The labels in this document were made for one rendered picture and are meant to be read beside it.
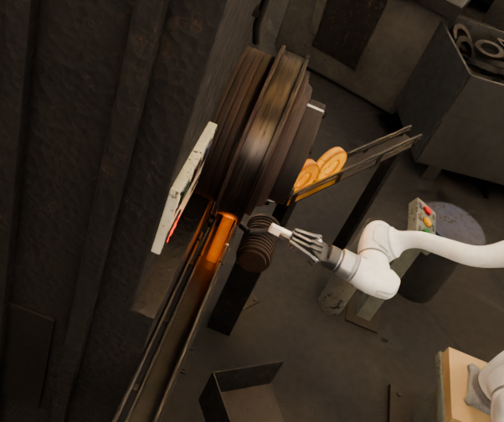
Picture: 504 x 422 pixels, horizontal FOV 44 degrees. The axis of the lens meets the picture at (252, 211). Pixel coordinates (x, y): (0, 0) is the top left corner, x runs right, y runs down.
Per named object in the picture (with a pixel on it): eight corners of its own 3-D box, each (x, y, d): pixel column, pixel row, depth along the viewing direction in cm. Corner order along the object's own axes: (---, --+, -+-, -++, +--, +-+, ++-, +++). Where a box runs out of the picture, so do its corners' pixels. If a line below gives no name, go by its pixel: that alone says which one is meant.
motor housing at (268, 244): (200, 331, 249) (240, 243, 215) (215, 293, 266) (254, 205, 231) (230, 343, 249) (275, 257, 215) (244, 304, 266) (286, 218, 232)
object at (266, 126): (200, 251, 157) (259, 100, 127) (244, 153, 193) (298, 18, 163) (223, 260, 157) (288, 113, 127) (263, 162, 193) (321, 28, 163)
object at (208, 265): (193, 265, 184) (194, 264, 184) (211, 226, 199) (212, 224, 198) (216, 275, 184) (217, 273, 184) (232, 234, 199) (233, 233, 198)
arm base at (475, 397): (511, 378, 230) (521, 371, 226) (510, 429, 213) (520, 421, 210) (468, 355, 230) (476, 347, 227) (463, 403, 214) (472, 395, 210)
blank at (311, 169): (288, 166, 215) (295, 172, 213) (319, 152, 224) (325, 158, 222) (276, 196, 226) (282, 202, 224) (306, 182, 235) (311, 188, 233)
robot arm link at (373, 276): (342, 290, 195) (348, 260, 205) (386, 311, 196) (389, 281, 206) (359, 270, 188) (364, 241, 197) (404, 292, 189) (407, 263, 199)
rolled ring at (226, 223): (244, 194, 185) (234, 190, 185) (228, 233, 171) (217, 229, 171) (226, 236, 197) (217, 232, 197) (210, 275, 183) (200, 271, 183)
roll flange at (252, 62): (164, 236, 157) (214, 81, 127) (215, 141, 193) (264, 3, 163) (200, 251, 157) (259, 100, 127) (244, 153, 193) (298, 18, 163)
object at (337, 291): (316, 309, 278) (365, 230, 244) (319, 290, 287) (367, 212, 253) (340, 319, 278) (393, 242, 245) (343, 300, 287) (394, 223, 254)
